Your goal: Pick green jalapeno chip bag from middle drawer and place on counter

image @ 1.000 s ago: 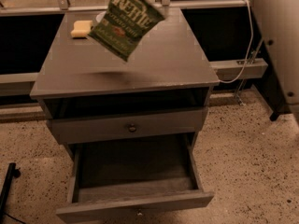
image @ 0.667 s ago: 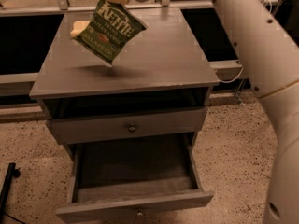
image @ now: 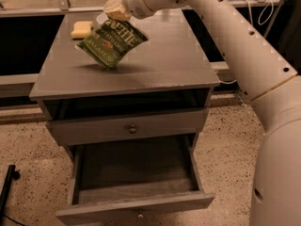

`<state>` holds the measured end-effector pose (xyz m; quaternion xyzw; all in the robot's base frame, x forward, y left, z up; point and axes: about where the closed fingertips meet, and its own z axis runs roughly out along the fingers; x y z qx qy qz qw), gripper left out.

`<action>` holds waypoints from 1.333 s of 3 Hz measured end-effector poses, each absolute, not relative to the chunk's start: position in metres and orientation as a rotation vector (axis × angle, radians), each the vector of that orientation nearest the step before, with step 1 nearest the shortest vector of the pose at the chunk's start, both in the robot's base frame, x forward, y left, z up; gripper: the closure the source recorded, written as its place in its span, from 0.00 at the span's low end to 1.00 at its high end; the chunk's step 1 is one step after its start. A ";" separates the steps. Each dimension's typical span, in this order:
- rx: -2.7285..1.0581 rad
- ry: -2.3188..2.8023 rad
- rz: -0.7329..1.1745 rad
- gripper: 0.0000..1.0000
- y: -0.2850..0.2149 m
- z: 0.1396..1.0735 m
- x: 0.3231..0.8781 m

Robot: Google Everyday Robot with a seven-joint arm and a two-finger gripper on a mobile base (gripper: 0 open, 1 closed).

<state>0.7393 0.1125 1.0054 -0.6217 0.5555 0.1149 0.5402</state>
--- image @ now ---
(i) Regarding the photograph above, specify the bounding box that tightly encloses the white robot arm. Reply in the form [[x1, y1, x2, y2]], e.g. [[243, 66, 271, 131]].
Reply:
[[104, 0, 301, 226]]

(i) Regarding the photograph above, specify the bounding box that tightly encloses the round dark drawer knob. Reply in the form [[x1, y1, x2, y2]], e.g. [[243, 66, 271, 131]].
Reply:
[[129, 125, 137, 134]]

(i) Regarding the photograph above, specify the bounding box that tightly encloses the green jalapeno chip bag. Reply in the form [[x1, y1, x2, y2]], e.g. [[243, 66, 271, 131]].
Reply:
[[77, 19, 148, 70]]

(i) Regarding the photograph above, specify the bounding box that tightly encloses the open lower drawer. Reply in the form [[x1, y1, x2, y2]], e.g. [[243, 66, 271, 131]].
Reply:
[[56, 135, 214, 226]]

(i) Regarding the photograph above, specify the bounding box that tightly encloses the white ceramic bowl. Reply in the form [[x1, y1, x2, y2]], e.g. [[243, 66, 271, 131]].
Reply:
[[96, 13, 108, 24]]

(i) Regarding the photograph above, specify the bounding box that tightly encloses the white cable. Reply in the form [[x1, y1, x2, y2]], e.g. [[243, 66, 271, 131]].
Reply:
[[219, 0, 275, 86]]

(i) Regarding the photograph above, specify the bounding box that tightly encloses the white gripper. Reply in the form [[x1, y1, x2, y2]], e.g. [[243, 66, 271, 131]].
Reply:
[[103, 0, 155, 21]]

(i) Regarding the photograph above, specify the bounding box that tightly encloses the closed upper drawer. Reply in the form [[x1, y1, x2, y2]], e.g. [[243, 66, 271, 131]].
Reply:
[[47, 108, 209, 146]]

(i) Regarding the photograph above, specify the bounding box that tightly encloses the grey wooden cabinet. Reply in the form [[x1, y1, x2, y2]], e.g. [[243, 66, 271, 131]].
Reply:
[[29, 8, 221, 157]]

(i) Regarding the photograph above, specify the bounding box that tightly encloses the yellow sponge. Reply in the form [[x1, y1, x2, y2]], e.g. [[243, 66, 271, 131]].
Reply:
[[71, 21, 93, 39]]

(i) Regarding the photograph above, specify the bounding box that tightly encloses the black stand leg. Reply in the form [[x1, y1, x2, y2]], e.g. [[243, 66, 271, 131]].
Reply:
[[0, 165, 21, 219]]

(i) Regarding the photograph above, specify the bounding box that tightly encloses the dark cabinet at right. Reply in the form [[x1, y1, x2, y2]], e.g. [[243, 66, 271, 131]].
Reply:
[[278, 0, 301, 74]]

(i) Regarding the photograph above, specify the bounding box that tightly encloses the grey metal rail frame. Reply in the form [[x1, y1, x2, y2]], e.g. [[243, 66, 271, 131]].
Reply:
[[0, 0, 283, 99]]

